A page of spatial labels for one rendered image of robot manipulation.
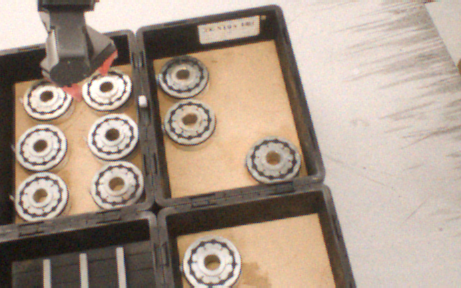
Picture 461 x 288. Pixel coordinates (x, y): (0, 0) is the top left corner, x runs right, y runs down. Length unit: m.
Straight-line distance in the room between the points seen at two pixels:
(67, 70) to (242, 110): 0.51
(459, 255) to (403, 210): 0.13
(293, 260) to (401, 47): 0.63
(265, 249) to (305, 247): 0.07
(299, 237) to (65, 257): 0.43
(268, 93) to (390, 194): 0.32
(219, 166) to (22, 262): 0.41
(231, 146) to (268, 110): 0.11
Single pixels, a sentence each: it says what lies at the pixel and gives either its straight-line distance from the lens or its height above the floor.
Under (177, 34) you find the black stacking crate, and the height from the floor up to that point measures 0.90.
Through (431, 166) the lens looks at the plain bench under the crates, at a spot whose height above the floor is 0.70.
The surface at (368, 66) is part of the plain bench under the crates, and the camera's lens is 1.59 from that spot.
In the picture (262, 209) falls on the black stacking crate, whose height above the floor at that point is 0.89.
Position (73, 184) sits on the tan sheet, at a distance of 1.33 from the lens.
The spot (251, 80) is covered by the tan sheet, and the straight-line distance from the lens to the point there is 1.39.
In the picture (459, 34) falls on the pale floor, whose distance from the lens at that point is 2.59.
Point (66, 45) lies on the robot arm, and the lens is 0.92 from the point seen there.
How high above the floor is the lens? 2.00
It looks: 59 degrees down
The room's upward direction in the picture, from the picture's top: 11 degrees counter-clockwise
